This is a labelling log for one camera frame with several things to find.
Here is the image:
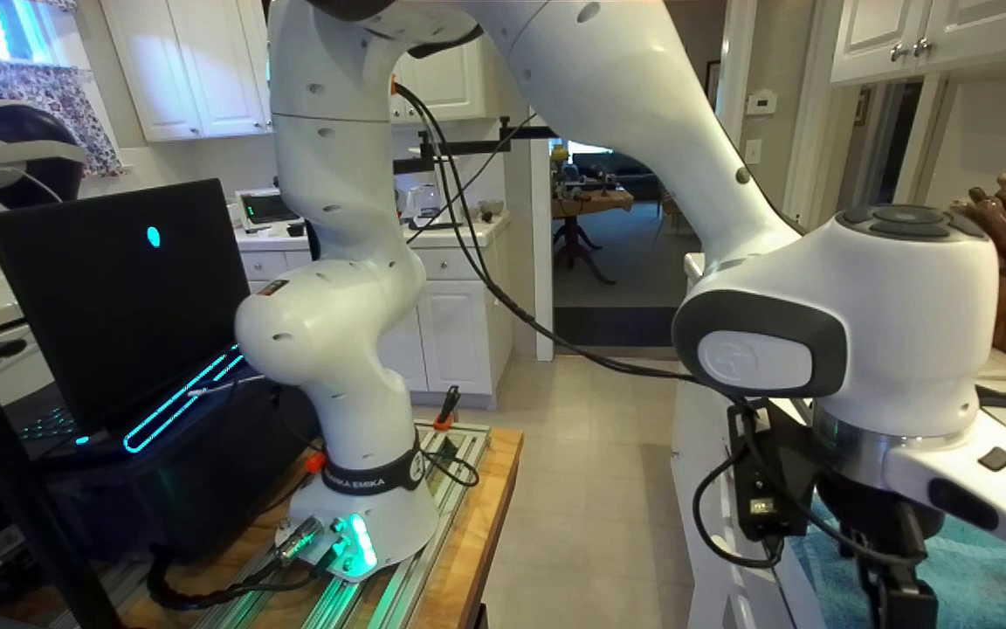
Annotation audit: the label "blue terry towel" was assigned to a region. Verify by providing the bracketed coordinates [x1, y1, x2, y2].
[792, 521, 1006, 629]

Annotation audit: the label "white kitchen cabinets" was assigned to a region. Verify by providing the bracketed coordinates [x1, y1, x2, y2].
[99, 0, 511, 400]

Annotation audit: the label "white gas stove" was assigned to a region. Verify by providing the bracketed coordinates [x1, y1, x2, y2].
[671, 245, 998, 619]

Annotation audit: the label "black laptop with cyan lights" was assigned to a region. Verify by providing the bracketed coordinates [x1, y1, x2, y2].
[0, 178, 247, 454]

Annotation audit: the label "wooden robot cart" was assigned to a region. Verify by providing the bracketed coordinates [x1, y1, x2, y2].
[119, 422, 525, 629]

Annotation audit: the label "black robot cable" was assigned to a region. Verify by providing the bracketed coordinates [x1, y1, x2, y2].
[392, 81, 761, 406]

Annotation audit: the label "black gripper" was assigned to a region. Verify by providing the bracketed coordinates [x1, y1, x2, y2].
[817, 476, 945, 629]

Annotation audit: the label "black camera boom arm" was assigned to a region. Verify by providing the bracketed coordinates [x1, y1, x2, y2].
[392, 116, 560, 173]

